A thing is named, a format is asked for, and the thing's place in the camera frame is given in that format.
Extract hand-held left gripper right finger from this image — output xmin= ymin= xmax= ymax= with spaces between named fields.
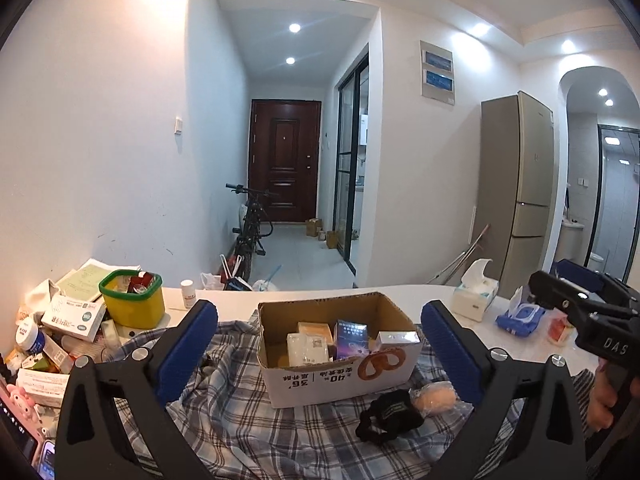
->
xmin=420 ymin=300 xmax=587 ymax=480

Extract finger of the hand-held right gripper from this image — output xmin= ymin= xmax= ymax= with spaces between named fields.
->
xmin=556 ymin=259 xmax=638 ymax=306
xmin=529 ymin=270 xmax=601 ymax=331

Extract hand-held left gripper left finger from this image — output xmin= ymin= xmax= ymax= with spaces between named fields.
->
xmin=54 ymin=300 xmax=219 ymax=480

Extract white narrow box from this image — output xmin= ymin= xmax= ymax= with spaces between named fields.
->
xmin=374 ymin=330 xmax=421 ymax=352

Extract dark blue box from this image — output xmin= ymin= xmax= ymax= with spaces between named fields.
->
xmin=334 ymin=319 xmax=370 ymax=361

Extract white square box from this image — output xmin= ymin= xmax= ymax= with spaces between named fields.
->
xmin=286 ymin=332 xmax=332 ymax=367

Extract cream box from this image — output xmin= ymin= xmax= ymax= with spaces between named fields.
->
xmin=298 ymin=321 xmax=335 ymax=343

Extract person's right hand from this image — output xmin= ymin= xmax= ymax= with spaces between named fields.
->
xmin=586 ymin=370 xmax=626 ymax=433

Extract orange packet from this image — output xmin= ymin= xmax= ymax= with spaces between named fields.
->
xmin=546 ymin=307 xmax=576 ymax=345

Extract wrapped bread bun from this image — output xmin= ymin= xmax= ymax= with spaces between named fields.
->
xmin=410 ymin=381 xmax=458 ymax=417

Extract blue wet wipes pack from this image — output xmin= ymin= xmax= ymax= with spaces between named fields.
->
xmin=495 ymin=285 xmax=547 ymax=337

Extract white tissue box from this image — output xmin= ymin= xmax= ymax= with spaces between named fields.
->
xmin=452 ymin=258 xmax=501 ymax=322

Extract yellow bin with green rim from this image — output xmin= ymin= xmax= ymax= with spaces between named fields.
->
xmin=98 ymin=269 xmax=166 ymax=329

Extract red box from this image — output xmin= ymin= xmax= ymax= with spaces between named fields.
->
xmin=127 ymin=271 xmax=156 ymax=294

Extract mop sticks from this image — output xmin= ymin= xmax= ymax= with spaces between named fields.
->
xmin=425 ymin=223 xmax=493 ymax=285

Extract white glove box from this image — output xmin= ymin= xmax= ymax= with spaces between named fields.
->
xmin=41 ymin=294 xmax=107 ymax=343

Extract grey plaid shirt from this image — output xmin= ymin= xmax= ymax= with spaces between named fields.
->
xmin=107 ymin=310 xmax=601 ymax=480

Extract grey refrigerator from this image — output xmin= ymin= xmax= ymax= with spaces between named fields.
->
xmin=472 ymin=91 xmax=556 ymax=301

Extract black bicycle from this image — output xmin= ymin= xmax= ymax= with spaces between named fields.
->
xmin=225 ymin=183 xmax=281 ymax=283

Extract white medicine box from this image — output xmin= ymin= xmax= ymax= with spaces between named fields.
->
xmin=17 ymin=367 xmax=71 ymax=408

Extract white jar with blue label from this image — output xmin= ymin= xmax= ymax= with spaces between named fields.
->
xmin=15 ymin=321 xmax=47 ymax=353

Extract pink toy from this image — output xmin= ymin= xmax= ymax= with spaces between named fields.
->
xmin=11 ymin=385 xmax=41 ymax=423

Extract smartphone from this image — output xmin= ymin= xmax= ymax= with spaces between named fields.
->
xmin=39 ymin=440 xmax=57 ymax=480

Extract black framed glass door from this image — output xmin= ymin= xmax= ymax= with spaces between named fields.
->
xmin=332 ymin=45 xmax=371 ymax=276

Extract dark brown door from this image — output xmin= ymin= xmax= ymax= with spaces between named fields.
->
xmin=248 ymin=99 xmax=322 ymax=223

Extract black strap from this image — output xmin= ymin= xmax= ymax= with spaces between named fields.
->
xmin=356 ymin=389 xmax=425 ymax=445

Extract wall electrical panel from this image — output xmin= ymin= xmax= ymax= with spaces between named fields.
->
xmin=419 ymin=40 xmax=457 ymax=107

